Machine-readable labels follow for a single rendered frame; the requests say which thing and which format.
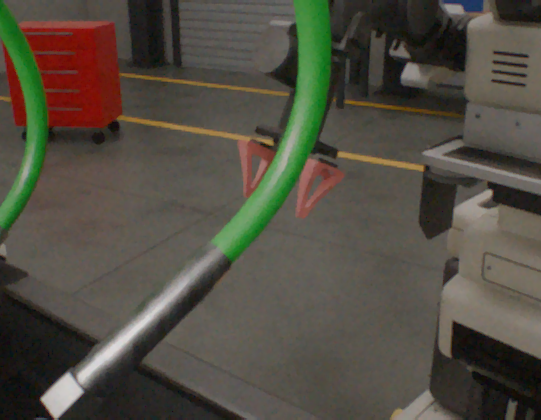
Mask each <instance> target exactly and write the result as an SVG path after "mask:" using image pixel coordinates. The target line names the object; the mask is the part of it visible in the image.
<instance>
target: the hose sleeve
mask: <svg viewBox="0 0 541 420"><path fill-rule="evenodd" d="M233 266H234V264H233V263H232V262H231V261H230V260H229V259H228V258H227V256H226V255H225V254H224V253H223V252H222V251H221V250H220V249H219V248H218V247H217V246H216V245H215V244H214V243H212V242H211V241H209V242H206V241H204V242H203V243H202V245H201V246H200V247H199V248H198V249H197V250H196V251H195V252H194V253H193V254H192V255H191V256H190V257H189V256H188V257H187V258H186V259H185V261H184V262H183V263H182V264H181V265H180V266H179V267H177V268H174V269H173V270H172V271H171V274H170V275H169V276H168V277H167V278H166V279H165V280H164V281H163V282H162V283H161V284H159V285H158V286H157V287H156V288H155V289H154V290H153V291H152V292H151V293H150V294H149V295H148V296H147V298H146V299H145V300H144V301H143V302H142V303H141V304H140V305H139V306H138V307H137V308H136V309H135V310H133V311H132V312H131V313H130V314H129V315H128V316H127V317H125V318H124V319H123V320H122V321H121V322H120V323H119V324H118V325H117V326H116V327H115V328H114V329H113V330H112V331H109V332H108V333H107V335H106V337H105V338H104V339H103V340H102V341H101V342H100V343H99V344H96V345H95V346H94V347H93V348H92V351H91V352H90V353H89V354H88V355H86V356H85V357H84V358H83V359H82V360H81V361H79V362H78V363H77V364H76V366H75V368H74V370H75V372H74V376H75V378H76V380H77V381H78V382H79V384H80V385H81V387H82V388H83V389H84V390H85V391H86V392H87V393H88V394H89V395H92V396H94V397H97V398H98V397H100V398H105V397H106V396H107V395H108V394H109V393H110V392H111V391H112V390H113V389H114V388H115V387H116V386H117V385H118V384H119V382H120V381H122V380H124V379H125V378H126V377H127V374H128V373H129V372H130V371H131V370H132V369H133V368H134V367H136V366H137V367H138V366H139V365H140V364H141V361H142V360H143V359H144V358H145V357H146V356H147V355H148V354H149V353H150V352H151V351H152V350H153V349H154V348H155V347H156V345H157V344H158V343H159V342H160V341H161V340H162V339H163V338H165V337H166V336H167V335H168V334H169V333H170V332H171V331H172V330H173V329H174V328H175V327H177V326H178V325H179V324H180V323H181V322H182V321H183V320H184V319H185V318H186V317H187V316H188V315H189V314H190V313H191V312H192V311H193V310H194V309H195V308H196V307H197V306H198V305H199V304H200V303H201V304H202V303H203V302H204V301H205V300H206V299H205V298H206V297H207V295H208V294H209V293H210V292H211V291H212V290H215V289H216V288H217V287H218V286H217V285H218V284H219V283H220V282H221V281H222V280H223V279H224V278H225V277H226V276H227V275H228V274H229V273H231V272H233V271H234V269H233V268H232V267H233Z"/></svg>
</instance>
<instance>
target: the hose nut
mask: <svg viewBox="0 0 541 420"><path fill-rule="evenodd" d="M74 372H75V370H74V367H73V366H72V367H71V368H70V369H69V370H68V371H67V372H66V373H65V374H64V375H63V376H62V377H61V378H60V379H59V380H58V381H57V382H56V383H55V384H54V385H52V386H50V387H49V388H48V390H47V391H46V393H45V394H44V396H43V397H42V401H43V402H44V403H45V405H46V406H47V407H48V409H49V410H50V412H51V413H52V415H53V416H54V417H55V420H86V419H87V418H88V417H89V415H90V414H91V413H92V412H94V411H95V410H96V409H97V408H98V407H99V406H100V405H101V403H102V400H103V398H100V397H98V398H97V397H94V396H92V395H89V394H88V393H87V392H86V391H85V390H84V389H83V388H82V387H81V385H80V384H79V382H78V381H77V380H76V378H75V376H74Z"/></svg>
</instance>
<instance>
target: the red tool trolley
mask: <svg viewBox="0 0 541 420"><path fill-rule="evenodd" d="M19 26H20V27H21V29H22V33H23V34H24V36H25V37H26V39H27V41H28V44H29V46H30V48H31V50H32V52H33V55H34V57H35V59H36V62H37V65H38V68H39V70H40V73H41V75H42V76H41V79H42V83H43V87H44V91H45V95H46V102H47V108H48V131H50V130H52V129H53V128H54V127H85V128H94V129H95V133H94V134H93V135H92V140H93V142H94V143H95V144H102V143H104V141H105V136H104V134H103V133H102V132H101V131H102V128H104V127H105V126H107V128H108V130H109V131H110V132H112V133H116V132H117V131H119V129H120V124H119V122H118V121H116V118H118V117H119V116H120V115H122V114H123V110H122V100H121V90H120V80H119V69H118V59H117V53H118V49H117V39H116V29H115V22H106V21H82V22H24V23H20V24H19ZM1 42H2V40H1ZM2 47H3V53H4V59H5V65H6V70H7V76H8V81H9V87H10V89H9V93H10V99H11V105H12V111H13V116H14V122H15V125H16V126H24V131H23V132H22V138H23V140H24V141H25V142H27V135H28V125H27V111H26V104H25V98H24V94H23V90H22V87H21V83H20V80H19V77H18V75H17V73H16V70H15V67H14V62H13V60H12V58H11V56H10V54H9V52H8V50H7V48H6V46H5V44H4V43H3V42H2Z"/></svg>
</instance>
